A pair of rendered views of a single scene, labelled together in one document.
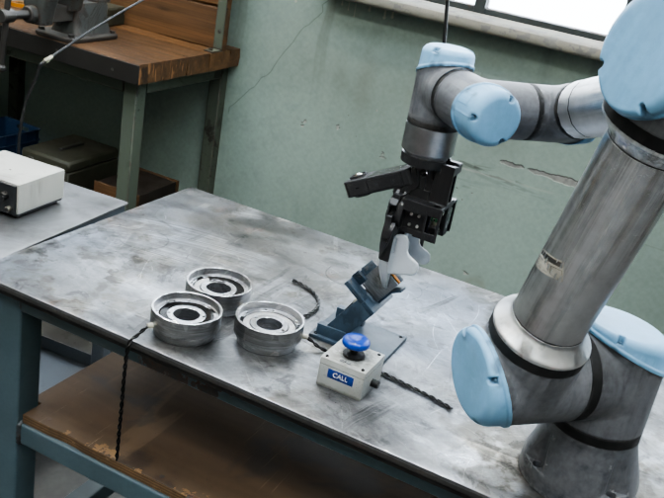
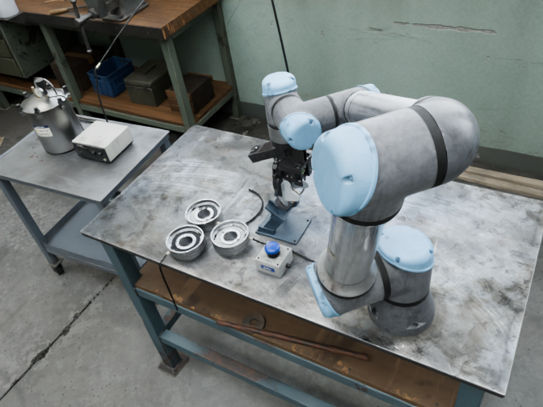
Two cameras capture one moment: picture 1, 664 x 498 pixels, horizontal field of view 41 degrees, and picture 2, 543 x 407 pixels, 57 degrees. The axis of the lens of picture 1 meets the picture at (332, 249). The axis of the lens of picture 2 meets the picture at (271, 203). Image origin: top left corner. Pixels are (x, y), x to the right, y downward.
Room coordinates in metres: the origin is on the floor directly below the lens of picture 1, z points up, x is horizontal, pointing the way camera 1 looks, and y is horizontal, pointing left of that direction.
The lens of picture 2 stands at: (0.26, -0.27, 1.80)
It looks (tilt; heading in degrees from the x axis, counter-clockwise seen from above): 42 degrees down; 13
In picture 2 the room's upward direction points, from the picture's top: 10 degrees counter-clockwise
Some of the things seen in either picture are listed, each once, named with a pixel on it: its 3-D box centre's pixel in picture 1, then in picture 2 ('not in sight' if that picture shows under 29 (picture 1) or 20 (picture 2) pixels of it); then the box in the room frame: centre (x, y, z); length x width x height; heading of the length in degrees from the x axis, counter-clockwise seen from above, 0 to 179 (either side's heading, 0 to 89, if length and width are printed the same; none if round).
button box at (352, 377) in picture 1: (354, 369); (275, 259); (1.10, -0.06, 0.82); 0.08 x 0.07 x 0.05; 67
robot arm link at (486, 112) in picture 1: (486, 109); (304, 120); (1.14, -0.17, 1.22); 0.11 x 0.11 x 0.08; 24
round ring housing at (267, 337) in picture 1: (268, 328); (230, 238); (1.18, 0.07, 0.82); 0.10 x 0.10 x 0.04
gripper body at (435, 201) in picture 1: (422, 195); (291, 157); (1.23, -0.12, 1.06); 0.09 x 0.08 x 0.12; 68
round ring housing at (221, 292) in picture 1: (217, 292); (204, 216); (1.27, 0.17, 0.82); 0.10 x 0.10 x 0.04
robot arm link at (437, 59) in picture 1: (442, 87); (281, 100); (1.23, -0.11, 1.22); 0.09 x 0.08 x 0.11; 24
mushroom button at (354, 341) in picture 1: (354, 352); (272, 252); (1.11, -0.06, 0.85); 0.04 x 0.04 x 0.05
